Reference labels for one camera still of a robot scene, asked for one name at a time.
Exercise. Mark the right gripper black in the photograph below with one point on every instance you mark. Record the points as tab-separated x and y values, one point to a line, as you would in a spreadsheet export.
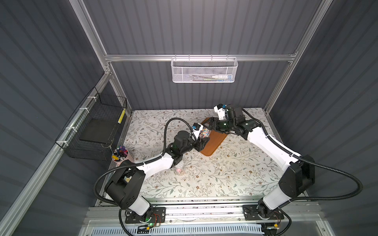
217	123

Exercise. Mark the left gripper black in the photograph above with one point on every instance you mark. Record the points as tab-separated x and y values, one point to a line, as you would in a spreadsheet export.
199	143

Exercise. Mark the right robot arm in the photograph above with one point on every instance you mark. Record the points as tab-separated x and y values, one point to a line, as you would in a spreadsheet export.
298	175

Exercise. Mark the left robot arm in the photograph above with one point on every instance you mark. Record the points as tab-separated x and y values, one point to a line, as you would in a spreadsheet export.
125	184

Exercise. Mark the brown wooden tray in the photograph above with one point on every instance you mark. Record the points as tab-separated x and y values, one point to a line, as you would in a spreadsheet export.
218	138

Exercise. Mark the pens in white basket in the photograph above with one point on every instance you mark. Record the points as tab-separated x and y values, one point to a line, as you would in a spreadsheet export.
217	77

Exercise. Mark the pink pen cup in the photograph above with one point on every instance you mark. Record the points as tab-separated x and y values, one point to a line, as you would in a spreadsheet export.
121	154

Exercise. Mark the yellow tag on basket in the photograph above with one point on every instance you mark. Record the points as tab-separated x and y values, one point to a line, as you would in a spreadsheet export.
122	114

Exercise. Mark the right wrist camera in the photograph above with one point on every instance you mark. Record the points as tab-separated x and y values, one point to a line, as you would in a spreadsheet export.
221	111

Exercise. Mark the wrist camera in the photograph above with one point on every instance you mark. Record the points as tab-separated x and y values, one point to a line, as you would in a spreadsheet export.
197	128
221	111

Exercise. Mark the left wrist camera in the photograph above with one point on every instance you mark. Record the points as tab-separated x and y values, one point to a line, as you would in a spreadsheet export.
197	128

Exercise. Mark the white wire mesh basket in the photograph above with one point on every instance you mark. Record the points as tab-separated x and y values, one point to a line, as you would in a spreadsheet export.
182	67

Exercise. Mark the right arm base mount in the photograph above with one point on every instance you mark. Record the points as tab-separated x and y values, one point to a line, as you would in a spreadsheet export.
260	212

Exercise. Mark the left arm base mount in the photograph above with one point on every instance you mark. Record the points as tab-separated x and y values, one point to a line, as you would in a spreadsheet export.
151	216

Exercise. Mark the black wire basket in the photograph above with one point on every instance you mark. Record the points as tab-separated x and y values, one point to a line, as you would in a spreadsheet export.
93	131

